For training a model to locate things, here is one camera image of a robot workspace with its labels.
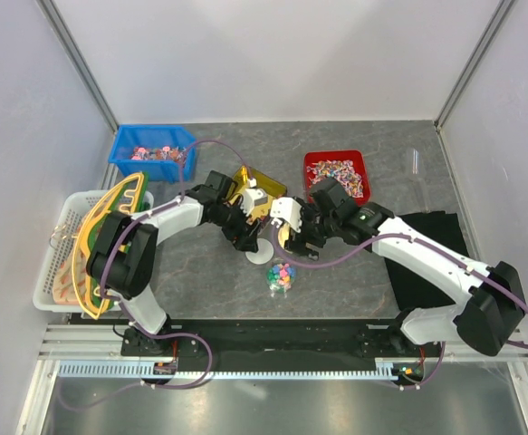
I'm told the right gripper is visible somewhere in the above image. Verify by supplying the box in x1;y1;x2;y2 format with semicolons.
283;198;340;262

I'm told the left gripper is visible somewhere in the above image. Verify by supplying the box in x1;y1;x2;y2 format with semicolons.
210;197;262;254

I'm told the white round liner disc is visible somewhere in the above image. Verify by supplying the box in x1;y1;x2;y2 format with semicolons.
245;238;274;265

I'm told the gold tin of star candies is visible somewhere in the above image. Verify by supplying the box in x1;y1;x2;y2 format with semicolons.
227;166;287;224

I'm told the clear glass jar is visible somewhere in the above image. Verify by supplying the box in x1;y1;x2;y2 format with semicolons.
265;258;296;297

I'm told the blue plastic bin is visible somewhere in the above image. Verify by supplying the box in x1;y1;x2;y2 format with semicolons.
109;124;197;184

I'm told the round wooden jar lid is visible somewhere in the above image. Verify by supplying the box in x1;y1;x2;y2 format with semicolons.
277;223;293;252

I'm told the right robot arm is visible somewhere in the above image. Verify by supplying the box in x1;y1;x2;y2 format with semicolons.
271;178;525;357

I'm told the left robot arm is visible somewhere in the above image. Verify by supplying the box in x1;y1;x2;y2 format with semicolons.
86;170;267;356

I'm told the red tray of lollipops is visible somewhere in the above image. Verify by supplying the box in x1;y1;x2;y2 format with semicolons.
303;150;371;205

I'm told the black cloth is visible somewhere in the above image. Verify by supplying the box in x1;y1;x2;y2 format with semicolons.
385;210;469;311

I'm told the white plastic basket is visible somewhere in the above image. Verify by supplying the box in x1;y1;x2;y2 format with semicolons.
33;189;155;313

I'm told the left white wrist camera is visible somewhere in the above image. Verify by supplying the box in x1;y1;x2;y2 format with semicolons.
240;188;268;217

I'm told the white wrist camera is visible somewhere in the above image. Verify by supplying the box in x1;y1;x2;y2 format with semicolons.
269;197;302;233
240;188;268;217

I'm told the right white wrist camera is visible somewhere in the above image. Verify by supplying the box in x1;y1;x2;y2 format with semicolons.
269;197;302;233

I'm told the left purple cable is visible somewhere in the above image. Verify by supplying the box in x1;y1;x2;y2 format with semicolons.
98;138;258;327

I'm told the yellow green wire hanger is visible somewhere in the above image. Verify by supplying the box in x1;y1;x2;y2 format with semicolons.
70;172;149;320

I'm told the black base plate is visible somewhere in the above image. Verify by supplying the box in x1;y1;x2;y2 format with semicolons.
120;319;440;376

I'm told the slotted cable duct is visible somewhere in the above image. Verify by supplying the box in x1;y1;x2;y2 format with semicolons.
58;357;400;380

